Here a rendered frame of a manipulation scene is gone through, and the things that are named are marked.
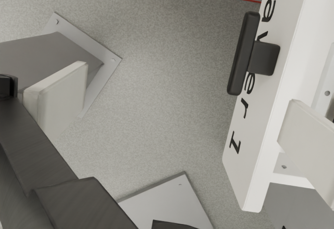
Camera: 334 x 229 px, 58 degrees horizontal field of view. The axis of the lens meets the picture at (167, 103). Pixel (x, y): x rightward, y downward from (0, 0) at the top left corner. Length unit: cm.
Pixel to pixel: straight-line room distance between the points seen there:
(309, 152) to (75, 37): 110
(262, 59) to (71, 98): 17
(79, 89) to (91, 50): 103
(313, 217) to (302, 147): 70
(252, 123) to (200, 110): 94
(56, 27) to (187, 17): 49
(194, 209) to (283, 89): 118
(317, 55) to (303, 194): 58
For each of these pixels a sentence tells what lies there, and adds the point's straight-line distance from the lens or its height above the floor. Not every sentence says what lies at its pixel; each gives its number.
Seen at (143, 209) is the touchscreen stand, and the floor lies 3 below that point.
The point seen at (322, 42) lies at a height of 84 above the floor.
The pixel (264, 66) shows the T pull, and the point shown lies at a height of 91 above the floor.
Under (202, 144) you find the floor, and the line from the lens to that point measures 130.
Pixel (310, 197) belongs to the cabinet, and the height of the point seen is 51.
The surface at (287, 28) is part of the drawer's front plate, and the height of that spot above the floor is 91.
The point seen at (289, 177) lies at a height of 89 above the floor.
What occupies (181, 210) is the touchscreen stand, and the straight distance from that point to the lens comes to 141.
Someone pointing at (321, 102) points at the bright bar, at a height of 85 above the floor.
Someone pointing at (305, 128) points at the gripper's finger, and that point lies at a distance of 18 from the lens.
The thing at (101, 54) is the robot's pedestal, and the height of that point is 2.
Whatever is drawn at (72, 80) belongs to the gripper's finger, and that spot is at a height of 102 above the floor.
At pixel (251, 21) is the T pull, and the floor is 91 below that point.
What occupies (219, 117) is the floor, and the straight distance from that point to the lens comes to 126.
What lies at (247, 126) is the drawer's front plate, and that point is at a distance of 33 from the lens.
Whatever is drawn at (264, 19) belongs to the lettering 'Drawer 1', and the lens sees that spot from 34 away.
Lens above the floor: 117
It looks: 73 degrees down
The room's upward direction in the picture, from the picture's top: 179 degrees clockwise
